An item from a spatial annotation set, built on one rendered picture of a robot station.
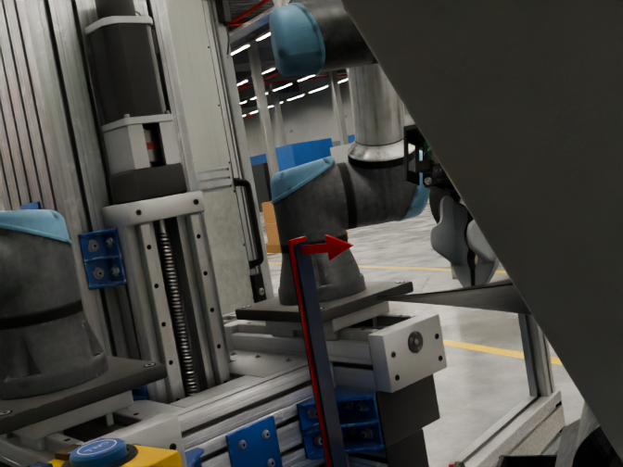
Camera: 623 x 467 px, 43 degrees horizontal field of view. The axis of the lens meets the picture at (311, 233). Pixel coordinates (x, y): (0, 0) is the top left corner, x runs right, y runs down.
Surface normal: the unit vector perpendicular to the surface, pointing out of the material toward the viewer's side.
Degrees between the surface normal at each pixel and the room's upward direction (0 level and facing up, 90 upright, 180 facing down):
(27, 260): 90
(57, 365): 73
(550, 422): 90
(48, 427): 90
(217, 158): 90
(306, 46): 109
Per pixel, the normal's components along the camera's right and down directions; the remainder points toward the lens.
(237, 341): -0.73, 0.18
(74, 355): 0.65, -0.36
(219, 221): 0.78, -0.08
